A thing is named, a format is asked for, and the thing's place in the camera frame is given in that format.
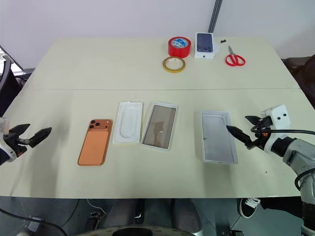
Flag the grey phone box lid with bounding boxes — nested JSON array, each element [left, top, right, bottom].
[[200, 110, 239, 165]]

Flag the yellow tape roll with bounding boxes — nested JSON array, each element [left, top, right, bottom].
[[161, 56, 187, 73]]

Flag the dark grey rounded shape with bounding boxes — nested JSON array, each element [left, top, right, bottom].
[[171, 198, 202, 234]]

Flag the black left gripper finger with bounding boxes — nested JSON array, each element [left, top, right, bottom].
[[9, 123, 31, 140], [26, 127, 53, 149]]

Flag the black and white sneaker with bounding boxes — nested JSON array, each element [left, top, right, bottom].
[[239, 197, 261, 219]]

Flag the black office chair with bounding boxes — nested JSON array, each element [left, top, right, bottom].
[[0, 45, 25, 117]]

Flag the red tape roll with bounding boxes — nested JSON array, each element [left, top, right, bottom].
[[168, 36, 192, 59]]

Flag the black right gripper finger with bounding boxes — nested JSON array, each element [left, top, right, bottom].
[[225, 124, 254, 148], [244, 115, 266, 126]]

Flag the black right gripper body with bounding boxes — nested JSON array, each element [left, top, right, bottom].
[[245, 116, 273, 150]]

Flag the red handled scissors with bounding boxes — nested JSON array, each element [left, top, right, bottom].
[[225, 45, 247, 67]]

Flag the dark brown seat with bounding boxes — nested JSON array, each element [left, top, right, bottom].
[[281, 55, 315, 109]]

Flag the black floor cable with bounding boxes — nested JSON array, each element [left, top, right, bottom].
[[0, 208, 67, 236]]

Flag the tray with brown card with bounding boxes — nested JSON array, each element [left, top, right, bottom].
[[140, 101, 178, 151]]

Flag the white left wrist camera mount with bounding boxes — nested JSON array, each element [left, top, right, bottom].
[[0, 117, 20, 163]]

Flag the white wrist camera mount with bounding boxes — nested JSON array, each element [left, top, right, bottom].
[[261, 104, 289, 155], [0, 117, 20, 163]]

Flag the grey metal rail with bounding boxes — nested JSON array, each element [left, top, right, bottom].
[[207, 0, 223, 33]]

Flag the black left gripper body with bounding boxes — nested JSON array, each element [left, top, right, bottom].
[[2, 133, 31, 157]]

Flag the white box with blue phone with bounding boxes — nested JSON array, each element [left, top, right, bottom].
[[194, 32, 221, 60]]

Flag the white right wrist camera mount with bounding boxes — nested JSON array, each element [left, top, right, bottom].
[[261, 104, 289, 155]]

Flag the white plastic tray insert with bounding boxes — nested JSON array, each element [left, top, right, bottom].
[[112, 101, 144, 146]]

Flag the orange smartphone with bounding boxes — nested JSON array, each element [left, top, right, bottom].
[[77, 118, 114, 167]]

